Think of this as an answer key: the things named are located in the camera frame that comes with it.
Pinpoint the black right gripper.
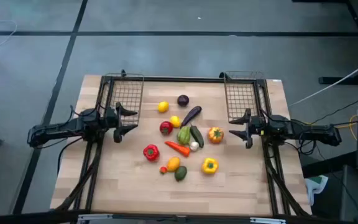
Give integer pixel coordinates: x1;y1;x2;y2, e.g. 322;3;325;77
227;108;268;141

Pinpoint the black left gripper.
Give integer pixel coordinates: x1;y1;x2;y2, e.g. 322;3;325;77
103;101;139;138

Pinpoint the orange tomato with green stem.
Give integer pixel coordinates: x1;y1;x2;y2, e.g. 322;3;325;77
208;126;224;144

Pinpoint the red bell pepper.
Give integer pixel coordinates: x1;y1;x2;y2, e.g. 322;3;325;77
142;144;160;162

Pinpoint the red apple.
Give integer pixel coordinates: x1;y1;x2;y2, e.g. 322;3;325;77
159;121;174;136

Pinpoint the dark green cucumber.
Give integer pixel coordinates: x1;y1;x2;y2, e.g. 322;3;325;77
190;124;204;149

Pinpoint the yellow bell pepper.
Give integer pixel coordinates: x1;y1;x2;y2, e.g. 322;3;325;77
201;157;219;175

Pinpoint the long purple eggplant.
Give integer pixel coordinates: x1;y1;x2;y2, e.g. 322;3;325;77
180;105;203;128

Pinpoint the orange carrot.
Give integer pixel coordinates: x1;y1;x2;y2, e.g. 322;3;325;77
164;141;191;157

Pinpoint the light green chayote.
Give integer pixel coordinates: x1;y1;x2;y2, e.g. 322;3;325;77
176;125;192;146

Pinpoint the round purple onion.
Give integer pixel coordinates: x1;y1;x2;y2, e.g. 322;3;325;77
177;94;190;107

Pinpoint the orange-yellow mango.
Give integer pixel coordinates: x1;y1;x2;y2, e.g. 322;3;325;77
166;156;181;172

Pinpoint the green avocado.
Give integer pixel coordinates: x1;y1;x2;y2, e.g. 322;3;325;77
174;166;188;182

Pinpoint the white and green cloth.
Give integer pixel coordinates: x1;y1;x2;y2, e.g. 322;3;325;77
305;174;329;206

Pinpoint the black mounting beam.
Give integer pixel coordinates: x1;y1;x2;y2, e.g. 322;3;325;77
0;210;358;224

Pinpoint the gold wire basket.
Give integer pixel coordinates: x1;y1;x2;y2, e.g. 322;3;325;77
99;73;145;127
223;70;269;123

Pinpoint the coiled black cable bundle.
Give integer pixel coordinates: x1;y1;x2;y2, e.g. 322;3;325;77
296;129;319;156

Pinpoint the black metal table frame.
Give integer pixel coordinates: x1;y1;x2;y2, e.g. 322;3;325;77
54;72;312;218

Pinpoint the black power cable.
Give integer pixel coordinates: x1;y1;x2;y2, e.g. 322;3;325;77
57;136;85;177

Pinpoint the long black cable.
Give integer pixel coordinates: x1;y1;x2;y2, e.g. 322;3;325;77
309;100;358;124

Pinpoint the white metal bracket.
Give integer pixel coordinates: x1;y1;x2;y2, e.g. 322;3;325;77
76;213;114;224
249;217;287;224

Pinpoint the thick white cable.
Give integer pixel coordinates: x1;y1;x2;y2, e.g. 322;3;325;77
287;54;358;108

